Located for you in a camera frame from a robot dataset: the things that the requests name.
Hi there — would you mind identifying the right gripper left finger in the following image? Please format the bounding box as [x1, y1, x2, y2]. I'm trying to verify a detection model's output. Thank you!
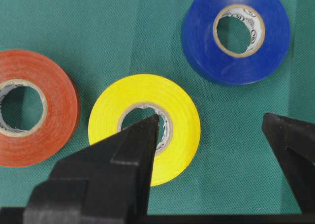
[23, 115, 159, 224]

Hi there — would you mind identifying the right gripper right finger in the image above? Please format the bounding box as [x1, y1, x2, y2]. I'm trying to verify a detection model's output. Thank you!
[262, 113, 315, 213]

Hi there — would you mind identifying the red tape roll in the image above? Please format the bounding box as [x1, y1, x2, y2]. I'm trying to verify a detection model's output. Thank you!
[0, 49, 80, 167]

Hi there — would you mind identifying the yellow tape roll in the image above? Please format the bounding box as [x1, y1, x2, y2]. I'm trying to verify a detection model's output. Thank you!
[88, 74, 201, 187]

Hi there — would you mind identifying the blue tape roll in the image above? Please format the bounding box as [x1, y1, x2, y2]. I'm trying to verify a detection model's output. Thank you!
[181, 0, 290, 86]

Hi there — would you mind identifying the green table cloth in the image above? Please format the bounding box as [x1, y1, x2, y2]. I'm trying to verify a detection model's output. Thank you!
[0, 0, 315, 215]

